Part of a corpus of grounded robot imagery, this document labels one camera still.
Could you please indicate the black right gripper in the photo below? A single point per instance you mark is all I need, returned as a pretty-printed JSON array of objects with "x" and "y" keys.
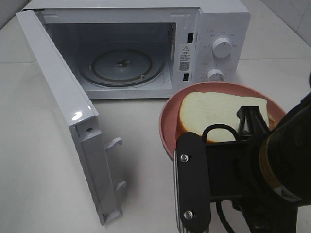
[{"x": 218, "y": 171}]

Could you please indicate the pink round plate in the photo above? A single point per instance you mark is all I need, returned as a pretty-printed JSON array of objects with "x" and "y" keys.
[{"x": 169, "y": 114}]

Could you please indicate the white microwave door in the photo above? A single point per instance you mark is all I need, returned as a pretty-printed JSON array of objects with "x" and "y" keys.
[{"x": 81, "y": 117}]

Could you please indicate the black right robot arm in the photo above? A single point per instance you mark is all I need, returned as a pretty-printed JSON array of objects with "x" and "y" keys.
[{"x": 265, "y": 173}]

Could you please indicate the white lower timer knob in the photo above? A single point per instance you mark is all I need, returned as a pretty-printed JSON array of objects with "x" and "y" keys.
[{"x": 215, "y": 75}]

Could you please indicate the white upper microwave knob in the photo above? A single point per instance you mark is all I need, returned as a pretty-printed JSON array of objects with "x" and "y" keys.
[{"x": 221, "y": 47}]

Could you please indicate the white warning label sticker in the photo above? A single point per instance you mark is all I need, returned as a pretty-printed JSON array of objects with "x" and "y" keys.
[{"x": 184, "y": 57}]

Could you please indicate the white microwave oven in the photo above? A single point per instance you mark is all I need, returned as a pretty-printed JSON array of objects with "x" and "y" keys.
[{"x": 82, "y": 30}]

